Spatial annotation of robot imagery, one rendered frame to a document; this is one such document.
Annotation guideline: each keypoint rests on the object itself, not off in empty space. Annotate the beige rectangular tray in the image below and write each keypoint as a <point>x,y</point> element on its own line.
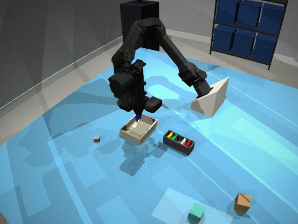
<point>138,132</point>

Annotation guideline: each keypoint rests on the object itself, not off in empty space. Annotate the tan cube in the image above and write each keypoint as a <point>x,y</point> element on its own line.
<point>242,202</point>

